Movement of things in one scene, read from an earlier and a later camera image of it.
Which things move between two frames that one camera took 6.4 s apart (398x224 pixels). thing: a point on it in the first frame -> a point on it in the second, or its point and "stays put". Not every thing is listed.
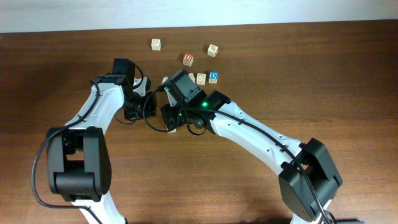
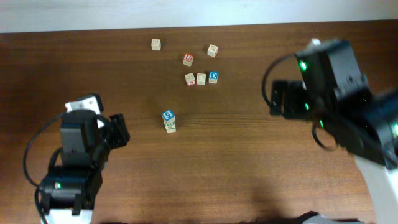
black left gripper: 150,111 -> 117,121
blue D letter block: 213,76 stays put
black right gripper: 169,116 -> 290,89
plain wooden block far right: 212,50 stays put
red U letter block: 188,59 stays put
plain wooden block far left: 156,44 stays put
